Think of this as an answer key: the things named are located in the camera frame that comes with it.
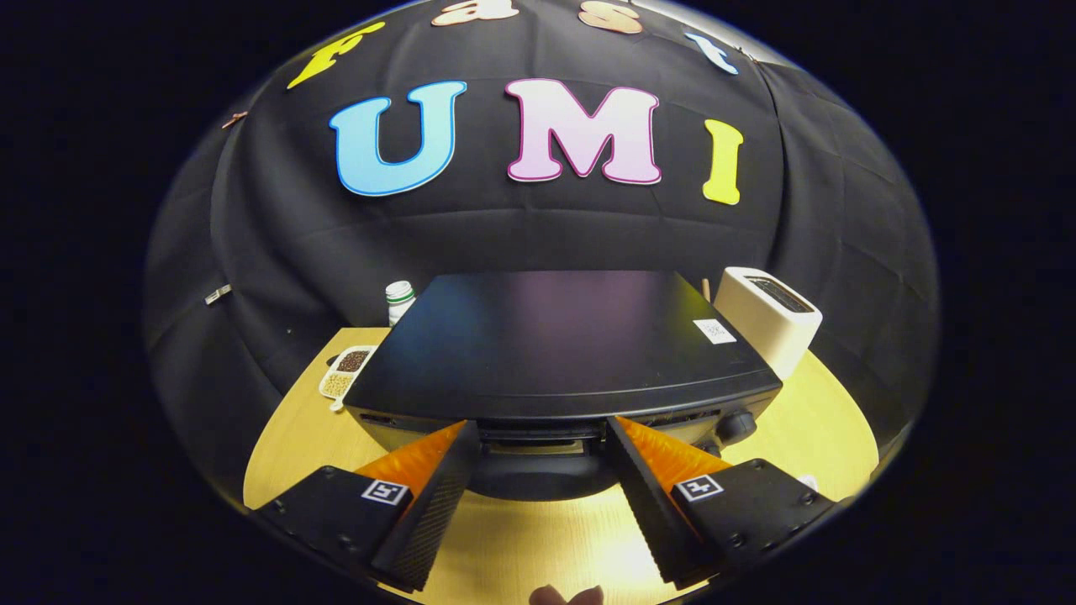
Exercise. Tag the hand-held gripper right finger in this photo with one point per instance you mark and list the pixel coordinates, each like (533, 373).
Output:
(647, 504)

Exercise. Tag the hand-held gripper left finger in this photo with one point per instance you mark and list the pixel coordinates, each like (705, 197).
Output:
(433, 512)

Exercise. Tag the black toaster oven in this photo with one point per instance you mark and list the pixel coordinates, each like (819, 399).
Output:
(555, 336)

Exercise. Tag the cream slot toaster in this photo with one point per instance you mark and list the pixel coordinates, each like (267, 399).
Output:
(756, 311)

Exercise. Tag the divided tray of grains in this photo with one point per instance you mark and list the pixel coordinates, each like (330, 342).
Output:
(345, 374)

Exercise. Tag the white bottle with green band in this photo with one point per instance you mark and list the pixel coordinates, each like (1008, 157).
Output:
(399, 302)

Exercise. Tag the silver metal clip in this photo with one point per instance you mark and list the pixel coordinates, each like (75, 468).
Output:
(217, 294)

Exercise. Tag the copper metal clip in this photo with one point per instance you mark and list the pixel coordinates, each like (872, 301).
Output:
(234, 119)

